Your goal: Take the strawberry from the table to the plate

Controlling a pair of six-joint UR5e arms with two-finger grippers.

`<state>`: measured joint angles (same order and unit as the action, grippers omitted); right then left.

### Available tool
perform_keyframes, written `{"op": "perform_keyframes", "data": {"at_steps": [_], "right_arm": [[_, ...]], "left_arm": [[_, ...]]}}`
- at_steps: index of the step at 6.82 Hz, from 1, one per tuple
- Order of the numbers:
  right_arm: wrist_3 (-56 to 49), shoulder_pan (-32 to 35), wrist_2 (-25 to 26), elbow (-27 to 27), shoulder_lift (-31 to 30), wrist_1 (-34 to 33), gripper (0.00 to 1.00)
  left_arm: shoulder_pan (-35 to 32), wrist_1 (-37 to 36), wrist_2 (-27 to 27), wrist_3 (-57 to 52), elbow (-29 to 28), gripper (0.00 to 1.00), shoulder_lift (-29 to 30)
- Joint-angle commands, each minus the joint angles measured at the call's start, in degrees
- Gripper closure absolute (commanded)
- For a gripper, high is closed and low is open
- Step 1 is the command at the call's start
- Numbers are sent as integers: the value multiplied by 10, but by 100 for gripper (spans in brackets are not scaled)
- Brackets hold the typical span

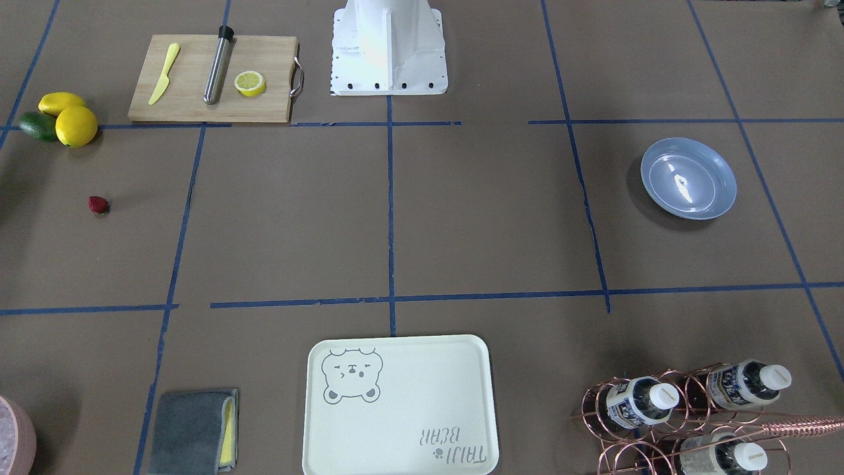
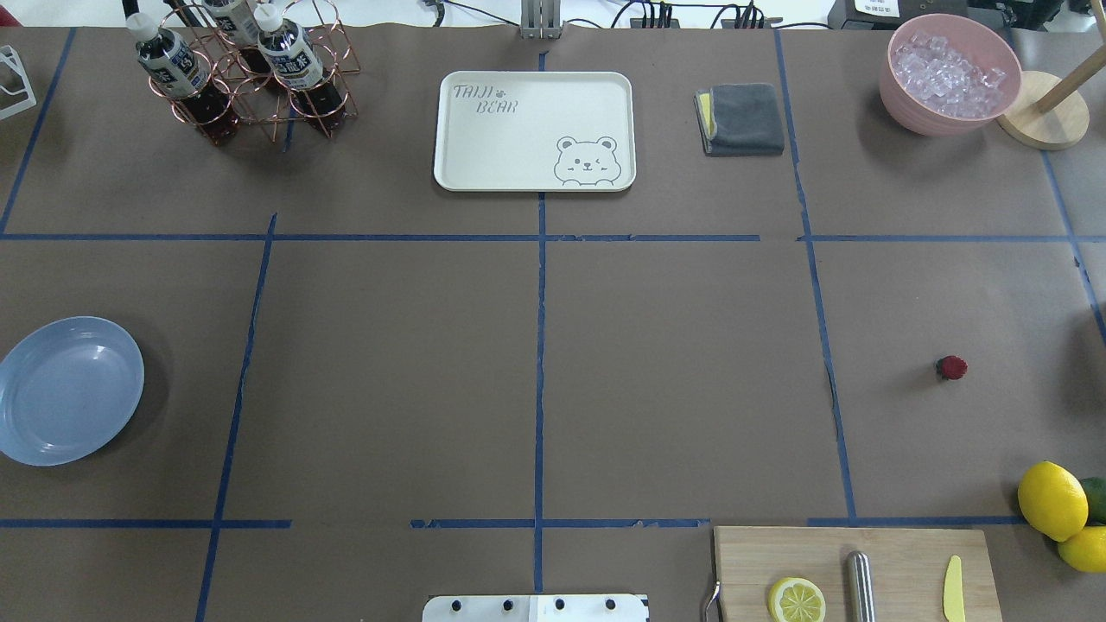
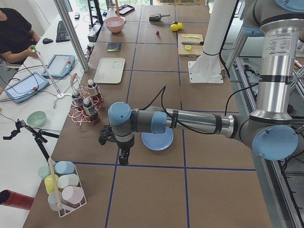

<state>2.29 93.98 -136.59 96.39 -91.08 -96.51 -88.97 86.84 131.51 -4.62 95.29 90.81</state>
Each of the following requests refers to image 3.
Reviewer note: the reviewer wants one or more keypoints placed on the middle dark drink bottle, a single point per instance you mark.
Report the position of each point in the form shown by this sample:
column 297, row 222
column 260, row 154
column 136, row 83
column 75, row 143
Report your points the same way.
column 77, row 100

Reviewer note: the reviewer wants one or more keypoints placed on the steel handled knife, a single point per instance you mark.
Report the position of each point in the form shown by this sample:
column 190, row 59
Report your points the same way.
column 199, row 43

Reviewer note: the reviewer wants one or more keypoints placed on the mint green bowl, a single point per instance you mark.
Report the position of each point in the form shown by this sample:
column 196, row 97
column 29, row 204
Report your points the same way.
column 37, row 119

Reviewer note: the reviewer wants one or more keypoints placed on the blue plate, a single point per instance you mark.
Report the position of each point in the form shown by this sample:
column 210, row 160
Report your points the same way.
column 158, row 142

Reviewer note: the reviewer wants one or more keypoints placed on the cream bear tray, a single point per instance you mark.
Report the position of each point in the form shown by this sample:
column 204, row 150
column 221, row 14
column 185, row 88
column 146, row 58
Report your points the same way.
column 109, row 70

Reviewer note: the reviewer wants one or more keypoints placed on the yellow cup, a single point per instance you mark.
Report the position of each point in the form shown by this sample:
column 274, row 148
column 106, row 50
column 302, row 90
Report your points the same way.
column 48, row 181

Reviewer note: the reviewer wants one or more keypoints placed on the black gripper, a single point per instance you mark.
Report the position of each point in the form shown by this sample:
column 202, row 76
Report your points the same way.
column 125, row 147

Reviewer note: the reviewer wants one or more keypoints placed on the mint green cup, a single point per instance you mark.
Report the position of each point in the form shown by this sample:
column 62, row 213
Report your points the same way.
column 44, row 171

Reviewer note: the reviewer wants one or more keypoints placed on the light blue cup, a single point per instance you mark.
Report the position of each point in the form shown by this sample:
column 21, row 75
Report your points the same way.
column 64, row 167

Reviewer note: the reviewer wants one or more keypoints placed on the pink bowl of ice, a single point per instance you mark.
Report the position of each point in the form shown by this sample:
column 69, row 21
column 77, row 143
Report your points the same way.
column 115, row 24

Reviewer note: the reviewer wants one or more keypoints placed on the wooden basket handle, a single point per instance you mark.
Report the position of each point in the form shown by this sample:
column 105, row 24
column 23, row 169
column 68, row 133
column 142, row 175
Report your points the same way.
column 59, row 204

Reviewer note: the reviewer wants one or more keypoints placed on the small yellow lemon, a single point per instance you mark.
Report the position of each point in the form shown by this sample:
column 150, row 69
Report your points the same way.
column 180, row 25

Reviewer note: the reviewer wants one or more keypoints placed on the yellow plastic knife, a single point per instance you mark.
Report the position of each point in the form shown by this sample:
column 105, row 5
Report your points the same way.
column 184, row 36

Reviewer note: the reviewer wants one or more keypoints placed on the copper wire bottle rack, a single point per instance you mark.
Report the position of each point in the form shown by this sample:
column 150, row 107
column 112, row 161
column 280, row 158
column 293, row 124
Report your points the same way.
column 77, row 114

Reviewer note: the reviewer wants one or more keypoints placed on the black computer mouse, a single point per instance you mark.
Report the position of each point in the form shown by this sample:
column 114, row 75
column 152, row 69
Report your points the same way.
column 47, row 40

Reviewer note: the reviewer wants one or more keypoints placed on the white cup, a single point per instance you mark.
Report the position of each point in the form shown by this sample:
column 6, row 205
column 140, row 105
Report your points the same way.
column 67, row 180

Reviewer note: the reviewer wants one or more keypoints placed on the pale blue bottom cup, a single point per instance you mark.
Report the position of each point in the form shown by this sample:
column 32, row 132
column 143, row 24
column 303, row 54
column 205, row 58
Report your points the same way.
column 52, row 201

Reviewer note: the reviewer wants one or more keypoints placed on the far blue teach pendant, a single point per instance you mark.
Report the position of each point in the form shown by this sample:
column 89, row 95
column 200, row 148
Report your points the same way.
column 60, row 65

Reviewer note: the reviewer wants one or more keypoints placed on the pink stick on stand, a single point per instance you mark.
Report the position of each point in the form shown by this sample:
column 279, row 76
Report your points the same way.
column 60, row 95

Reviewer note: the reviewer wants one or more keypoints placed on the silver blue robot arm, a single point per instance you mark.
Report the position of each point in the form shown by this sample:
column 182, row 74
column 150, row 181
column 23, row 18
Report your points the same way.
column 267, row 130

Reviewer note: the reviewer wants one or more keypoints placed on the aluminium frame post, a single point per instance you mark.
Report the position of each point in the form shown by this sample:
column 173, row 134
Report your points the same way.
column 62, row 9

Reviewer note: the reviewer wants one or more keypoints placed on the white wire cup basket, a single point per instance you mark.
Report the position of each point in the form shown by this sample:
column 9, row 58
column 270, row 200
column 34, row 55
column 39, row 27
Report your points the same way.
column 67, row 207

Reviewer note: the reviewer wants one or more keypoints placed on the halved lemon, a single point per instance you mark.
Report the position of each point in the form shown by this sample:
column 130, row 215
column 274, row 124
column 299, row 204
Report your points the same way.
column 188, row 47

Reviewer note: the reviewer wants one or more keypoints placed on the pink cup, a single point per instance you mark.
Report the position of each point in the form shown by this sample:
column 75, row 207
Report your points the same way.
column 72, row 194

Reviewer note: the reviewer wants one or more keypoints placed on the black keyboard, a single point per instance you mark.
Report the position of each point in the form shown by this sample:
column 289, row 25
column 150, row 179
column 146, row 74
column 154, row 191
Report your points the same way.
column 62, row 34

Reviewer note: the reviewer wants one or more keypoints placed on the red cylinder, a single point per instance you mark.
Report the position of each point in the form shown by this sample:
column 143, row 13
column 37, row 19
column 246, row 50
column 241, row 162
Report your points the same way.
column 16, row 200

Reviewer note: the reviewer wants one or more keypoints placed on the grey folded cloth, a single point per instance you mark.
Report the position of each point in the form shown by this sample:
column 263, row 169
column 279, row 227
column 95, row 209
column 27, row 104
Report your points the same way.
column 113, row 47

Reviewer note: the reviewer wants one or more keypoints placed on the near blue teach pendant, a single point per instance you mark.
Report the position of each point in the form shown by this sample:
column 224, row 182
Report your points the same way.
column 26, row 88

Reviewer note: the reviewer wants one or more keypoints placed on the rear dark drink bottle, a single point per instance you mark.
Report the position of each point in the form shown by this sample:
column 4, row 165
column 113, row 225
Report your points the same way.
column 93, row 90

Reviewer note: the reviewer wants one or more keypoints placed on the dark drink bottle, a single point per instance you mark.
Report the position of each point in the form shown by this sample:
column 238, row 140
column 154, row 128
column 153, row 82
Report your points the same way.
column 77, row 100
column 93, row 90
column 90, row 111

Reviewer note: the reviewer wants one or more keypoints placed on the wooden stand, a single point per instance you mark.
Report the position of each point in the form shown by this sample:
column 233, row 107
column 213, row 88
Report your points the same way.
column 113, row 9

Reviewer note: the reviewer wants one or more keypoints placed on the black tripod with clamp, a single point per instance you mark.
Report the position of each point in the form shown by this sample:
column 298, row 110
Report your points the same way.
column 38, row 136

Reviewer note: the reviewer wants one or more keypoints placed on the large yellow lemon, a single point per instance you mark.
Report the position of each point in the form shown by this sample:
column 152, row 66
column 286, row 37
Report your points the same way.
column 174, row 27

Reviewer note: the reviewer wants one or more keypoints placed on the front dark drink bottle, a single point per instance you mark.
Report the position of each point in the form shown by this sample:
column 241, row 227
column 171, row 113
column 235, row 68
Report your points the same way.
column 90, row 111

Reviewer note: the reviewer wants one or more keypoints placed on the wooden cutting board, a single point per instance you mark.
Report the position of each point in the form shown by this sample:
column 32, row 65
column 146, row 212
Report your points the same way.
column 196, row 50

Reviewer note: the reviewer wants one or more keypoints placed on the blue teach pendant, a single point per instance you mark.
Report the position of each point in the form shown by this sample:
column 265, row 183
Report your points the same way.
column 26, row 88
column 60, row 65

